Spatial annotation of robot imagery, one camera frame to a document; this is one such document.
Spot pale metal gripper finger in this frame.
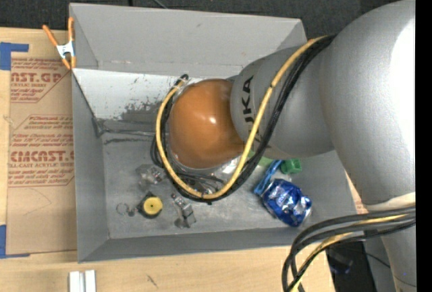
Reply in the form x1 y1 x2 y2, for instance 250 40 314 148
136 164 167 191
171 192 198 230

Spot yellow and black tape measure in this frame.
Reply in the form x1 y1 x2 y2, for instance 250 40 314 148
116 192 164 219

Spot blue plastic strip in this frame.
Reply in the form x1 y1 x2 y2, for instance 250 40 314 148
253 159 284 196

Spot crushed blue drink can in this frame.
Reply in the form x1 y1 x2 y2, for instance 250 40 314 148
261 178 313 228

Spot brown cardboard board red print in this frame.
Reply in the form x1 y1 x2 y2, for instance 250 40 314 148
0 26 79 260

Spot grey metal bin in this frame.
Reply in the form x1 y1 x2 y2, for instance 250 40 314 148
68 3 359 264

